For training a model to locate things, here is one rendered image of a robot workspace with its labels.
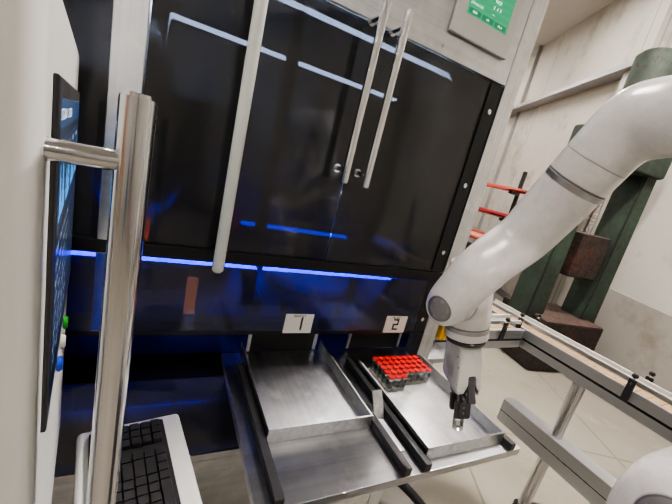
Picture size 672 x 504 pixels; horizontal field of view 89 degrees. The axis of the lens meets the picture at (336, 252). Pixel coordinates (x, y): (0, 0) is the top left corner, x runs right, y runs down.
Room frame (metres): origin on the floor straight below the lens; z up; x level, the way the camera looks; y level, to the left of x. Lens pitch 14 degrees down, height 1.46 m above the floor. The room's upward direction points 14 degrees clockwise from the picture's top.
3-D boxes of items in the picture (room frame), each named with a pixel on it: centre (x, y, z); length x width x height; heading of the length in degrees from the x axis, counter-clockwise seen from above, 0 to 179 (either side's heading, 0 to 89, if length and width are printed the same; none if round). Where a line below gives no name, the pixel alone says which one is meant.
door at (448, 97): (1.02, -0.17, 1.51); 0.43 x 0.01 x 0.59; 118
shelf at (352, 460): (0.83, -0.17, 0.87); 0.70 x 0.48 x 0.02; 118
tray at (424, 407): (0.87, -0.34, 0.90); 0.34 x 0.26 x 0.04; 28
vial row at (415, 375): (0.95, -0.30, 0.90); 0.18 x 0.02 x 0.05; 118
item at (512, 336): (1.45, -0.64, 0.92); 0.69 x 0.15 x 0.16; 118
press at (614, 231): (3.52, -2.37, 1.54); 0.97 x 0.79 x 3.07; 91
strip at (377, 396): (0.73, -0.22, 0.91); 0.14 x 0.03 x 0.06; 28
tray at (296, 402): (0.81, 0.01, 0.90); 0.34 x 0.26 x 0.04; 28
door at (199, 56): (0.81, 0.23, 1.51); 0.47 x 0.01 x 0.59; 118
